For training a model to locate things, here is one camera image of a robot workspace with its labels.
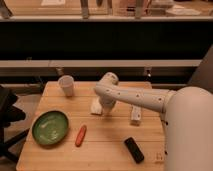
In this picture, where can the green bowl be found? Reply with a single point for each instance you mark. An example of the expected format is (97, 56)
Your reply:
(50, 128)

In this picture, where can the black office chair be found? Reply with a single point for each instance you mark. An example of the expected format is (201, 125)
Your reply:
(8, 114)

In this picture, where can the white bottle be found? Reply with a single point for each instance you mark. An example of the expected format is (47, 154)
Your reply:
(135, 115)

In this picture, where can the white sponge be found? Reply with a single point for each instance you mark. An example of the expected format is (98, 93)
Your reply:
(96, 108)

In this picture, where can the black remote control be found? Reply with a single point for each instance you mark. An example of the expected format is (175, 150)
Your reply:
(134, 150)

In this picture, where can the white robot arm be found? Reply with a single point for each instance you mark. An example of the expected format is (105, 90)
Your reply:
(187, 115)

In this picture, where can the orange carrot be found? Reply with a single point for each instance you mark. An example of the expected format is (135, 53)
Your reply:
(80, 136)

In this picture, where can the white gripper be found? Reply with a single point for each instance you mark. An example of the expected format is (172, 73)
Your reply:
(107, 110)

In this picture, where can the white paper cup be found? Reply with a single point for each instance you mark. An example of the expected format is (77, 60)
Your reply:
(66, 83)

